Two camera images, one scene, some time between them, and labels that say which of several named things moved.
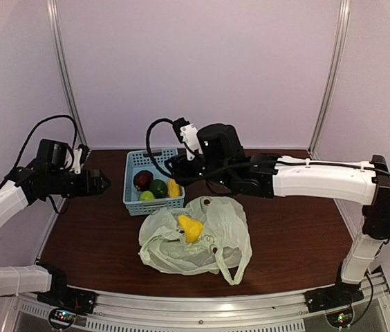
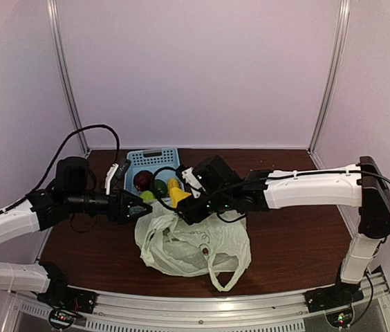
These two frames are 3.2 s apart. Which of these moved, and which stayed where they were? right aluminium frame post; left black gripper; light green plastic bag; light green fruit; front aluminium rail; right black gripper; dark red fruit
Moved: right black gripper; left black gripper
Stayed: front aluminium rail; light green plastic bag; right aluminium frame post; dark red fruit; light green fruit
